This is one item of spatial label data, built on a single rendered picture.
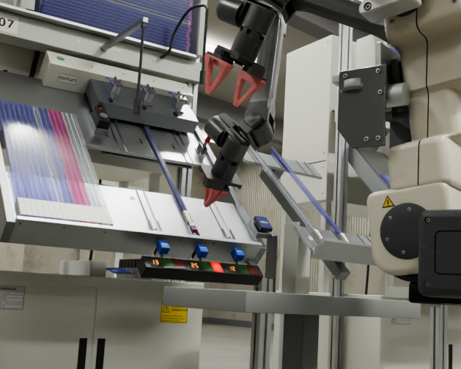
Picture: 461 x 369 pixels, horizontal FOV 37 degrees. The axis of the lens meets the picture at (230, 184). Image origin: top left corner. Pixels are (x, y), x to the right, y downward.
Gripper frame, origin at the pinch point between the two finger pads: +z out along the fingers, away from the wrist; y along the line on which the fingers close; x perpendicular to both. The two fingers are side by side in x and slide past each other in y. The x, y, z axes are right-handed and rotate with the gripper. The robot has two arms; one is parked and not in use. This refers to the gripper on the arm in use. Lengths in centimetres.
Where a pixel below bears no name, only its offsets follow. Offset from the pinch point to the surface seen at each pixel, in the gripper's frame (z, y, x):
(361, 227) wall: 390, -698, -621
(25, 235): 13.6, 42.4, 5.2
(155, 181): 35, -17, -63
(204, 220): 10.3, -6.8, -7.3
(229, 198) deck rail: 9.7, -19.5, -20.3
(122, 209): 10.6, 17.4, -6.9
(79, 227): 9.5, 31.0, 4.9
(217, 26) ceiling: 107, -238, -505
